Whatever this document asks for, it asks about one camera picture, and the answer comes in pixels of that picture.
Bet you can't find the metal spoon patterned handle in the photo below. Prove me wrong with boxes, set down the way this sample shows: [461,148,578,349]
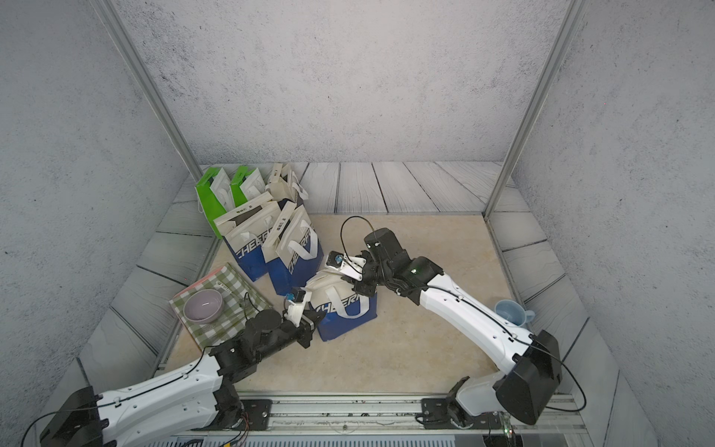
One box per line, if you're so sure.
[213,282,248,308]

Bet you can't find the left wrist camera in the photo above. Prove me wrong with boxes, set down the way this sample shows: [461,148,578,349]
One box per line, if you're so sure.
[285,288,306,304]

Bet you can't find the dark navy takeaway bag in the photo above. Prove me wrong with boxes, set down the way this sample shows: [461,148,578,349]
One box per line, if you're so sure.
[266,163,309,205]

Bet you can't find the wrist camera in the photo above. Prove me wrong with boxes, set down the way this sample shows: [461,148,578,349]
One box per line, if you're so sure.
[285,288,306,304]
[326,251,344,270]

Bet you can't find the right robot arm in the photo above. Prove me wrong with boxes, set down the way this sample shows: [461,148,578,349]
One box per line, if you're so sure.
[360,228,562,426]

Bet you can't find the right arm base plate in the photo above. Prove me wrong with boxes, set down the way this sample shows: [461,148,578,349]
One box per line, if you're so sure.
[414,376,502,433]

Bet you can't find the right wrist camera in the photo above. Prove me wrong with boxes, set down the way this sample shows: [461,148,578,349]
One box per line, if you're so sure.
[326,251,344,270]

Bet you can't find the green white takeout bag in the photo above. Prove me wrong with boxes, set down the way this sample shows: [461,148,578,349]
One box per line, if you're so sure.
[230,165,266,208]
[195,167,236,238]

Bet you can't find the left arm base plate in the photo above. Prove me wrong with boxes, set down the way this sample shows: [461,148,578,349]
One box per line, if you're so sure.
[233,399,273,432]

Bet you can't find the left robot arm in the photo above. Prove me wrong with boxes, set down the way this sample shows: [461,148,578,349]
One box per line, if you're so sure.
[39,309,326,446]

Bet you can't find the light blue mug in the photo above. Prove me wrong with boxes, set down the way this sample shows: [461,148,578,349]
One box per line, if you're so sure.
[495,300,536,327]

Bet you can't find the lilac ceramic bowl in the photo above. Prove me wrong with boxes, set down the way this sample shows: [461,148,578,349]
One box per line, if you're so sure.
[182,289,224,324]

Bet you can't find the green checkered cloth mat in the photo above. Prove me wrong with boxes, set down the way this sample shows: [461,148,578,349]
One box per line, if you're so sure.
[169,264,272,349]

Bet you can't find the blue white takeout bag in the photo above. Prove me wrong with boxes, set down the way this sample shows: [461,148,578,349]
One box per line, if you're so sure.
[213,192,281,281]

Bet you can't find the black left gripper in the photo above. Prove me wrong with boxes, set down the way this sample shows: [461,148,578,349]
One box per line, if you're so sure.
[254,310,328,366]

